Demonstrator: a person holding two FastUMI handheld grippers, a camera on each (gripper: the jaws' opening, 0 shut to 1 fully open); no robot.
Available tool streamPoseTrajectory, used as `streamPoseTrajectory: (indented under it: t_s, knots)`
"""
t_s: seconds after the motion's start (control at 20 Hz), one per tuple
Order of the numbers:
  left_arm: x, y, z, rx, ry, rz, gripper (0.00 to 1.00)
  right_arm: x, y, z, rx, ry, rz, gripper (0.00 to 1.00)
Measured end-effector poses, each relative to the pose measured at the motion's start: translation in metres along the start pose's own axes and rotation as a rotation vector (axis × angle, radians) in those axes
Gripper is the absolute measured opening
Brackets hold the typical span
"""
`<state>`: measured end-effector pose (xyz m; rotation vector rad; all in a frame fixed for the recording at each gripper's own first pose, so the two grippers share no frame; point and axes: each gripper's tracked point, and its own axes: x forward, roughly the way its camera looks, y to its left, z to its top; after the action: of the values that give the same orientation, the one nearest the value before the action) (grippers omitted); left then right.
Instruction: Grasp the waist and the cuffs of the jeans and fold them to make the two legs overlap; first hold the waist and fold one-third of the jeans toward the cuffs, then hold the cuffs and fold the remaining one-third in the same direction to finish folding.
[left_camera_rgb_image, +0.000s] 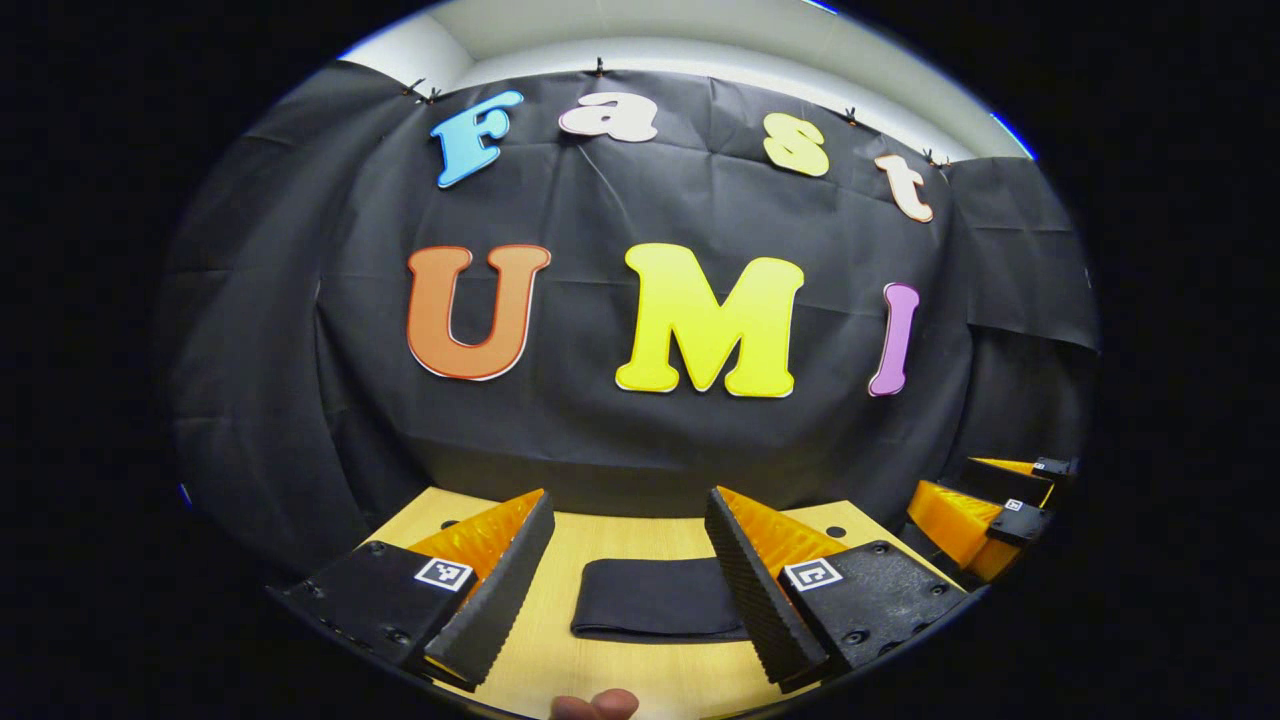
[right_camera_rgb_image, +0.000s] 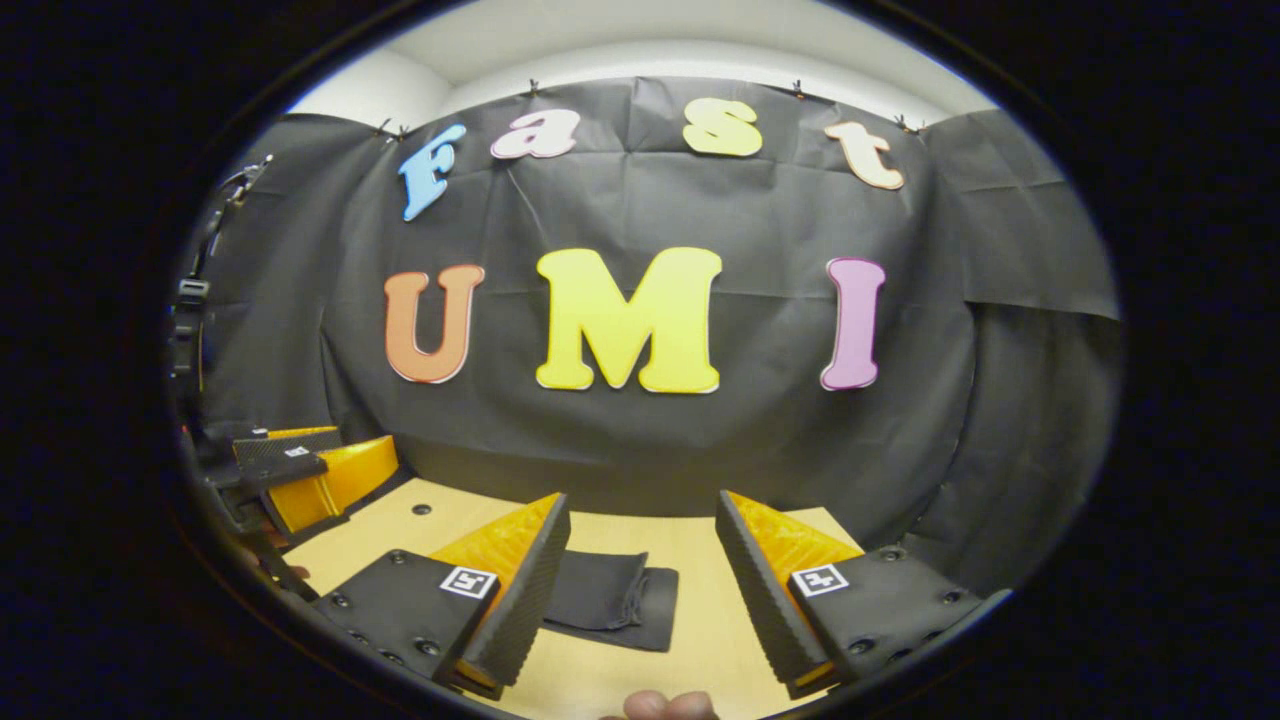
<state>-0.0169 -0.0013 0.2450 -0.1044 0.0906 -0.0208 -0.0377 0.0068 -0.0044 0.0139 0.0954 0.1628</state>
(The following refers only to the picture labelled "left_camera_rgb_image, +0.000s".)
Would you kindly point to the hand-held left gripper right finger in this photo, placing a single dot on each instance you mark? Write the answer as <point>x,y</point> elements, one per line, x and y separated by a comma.
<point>755,600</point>

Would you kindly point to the dark grey jeans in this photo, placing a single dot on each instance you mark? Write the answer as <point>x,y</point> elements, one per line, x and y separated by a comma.
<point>650,600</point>

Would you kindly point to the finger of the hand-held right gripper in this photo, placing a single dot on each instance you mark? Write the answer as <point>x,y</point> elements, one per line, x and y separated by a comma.
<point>1000,480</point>
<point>950,520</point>

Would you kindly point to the black backdrop cloth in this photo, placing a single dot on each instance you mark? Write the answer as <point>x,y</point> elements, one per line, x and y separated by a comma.
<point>600,430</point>

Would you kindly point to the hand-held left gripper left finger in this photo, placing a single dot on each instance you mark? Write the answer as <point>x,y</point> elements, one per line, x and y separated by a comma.
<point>500,600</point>

